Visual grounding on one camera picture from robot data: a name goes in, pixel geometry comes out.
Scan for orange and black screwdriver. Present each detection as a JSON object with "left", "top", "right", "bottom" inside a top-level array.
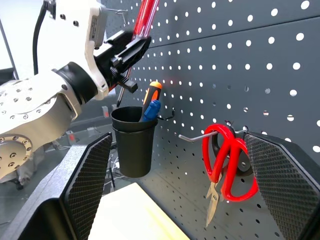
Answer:
[{"left": 138, "top": 81, "right": 163, "bottom": 123}]

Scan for silver pegboard hook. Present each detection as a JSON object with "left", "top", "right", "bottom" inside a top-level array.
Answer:
[
  {"left": 178, "top": 127, "right": 249, "bottom": 144},
  {"left": 103, "top": 6, "right": 129, "bottom": 20}
]

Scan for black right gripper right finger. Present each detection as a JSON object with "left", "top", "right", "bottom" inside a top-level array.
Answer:
[{"left": 243, "top": 131, "right": 320, "bottom": 240}]

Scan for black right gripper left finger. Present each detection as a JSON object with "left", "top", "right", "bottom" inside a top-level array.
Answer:
[{"left": 0, "top": 132, "right": 114, "bottom": 240}]

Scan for red-handled scissors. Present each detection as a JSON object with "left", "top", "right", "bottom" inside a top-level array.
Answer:
[{"left": 201, "top": 123, "right": 260, "bottom": 228}]

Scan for black plastic cup holder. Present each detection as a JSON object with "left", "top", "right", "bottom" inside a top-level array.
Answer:
[{"left": 110, "top": 106, "right": 159, "bottom": 179}]

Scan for blue-handled tool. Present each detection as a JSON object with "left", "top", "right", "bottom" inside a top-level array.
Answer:
[{"left": 142, "top": 99, "right": 162, "bottom": 123}]

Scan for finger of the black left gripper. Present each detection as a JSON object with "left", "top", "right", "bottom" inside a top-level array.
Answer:
[
  {"left": 104, "top": 30, "right": 137, "bottom": 48},
  {"left": 113, "top": 36, "right": 153, "bottom": 74}
]

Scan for dark perforated pegboard panel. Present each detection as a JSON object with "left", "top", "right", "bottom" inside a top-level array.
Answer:
[{"left": 99, "top": 0, "right": 320, "bottom": 240}]

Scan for red clear-handled screwdriver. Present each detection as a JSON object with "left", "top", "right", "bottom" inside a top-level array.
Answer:
[{"left": 116, "top": 0, "right": 161, "bottom": 108}]

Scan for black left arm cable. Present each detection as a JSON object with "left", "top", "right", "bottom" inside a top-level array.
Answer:
[{"left": 32, "top": 3, "right": 52, "bottom": 76}]

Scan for black pegboard hook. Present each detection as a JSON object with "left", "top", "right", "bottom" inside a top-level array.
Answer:
[{"left": 157, "top": 108, "right": 176, "bottom": 121}]

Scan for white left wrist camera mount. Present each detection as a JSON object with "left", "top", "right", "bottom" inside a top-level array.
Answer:
[{"left": 41, "top": 0, "right": 111, "bottom": 101}]

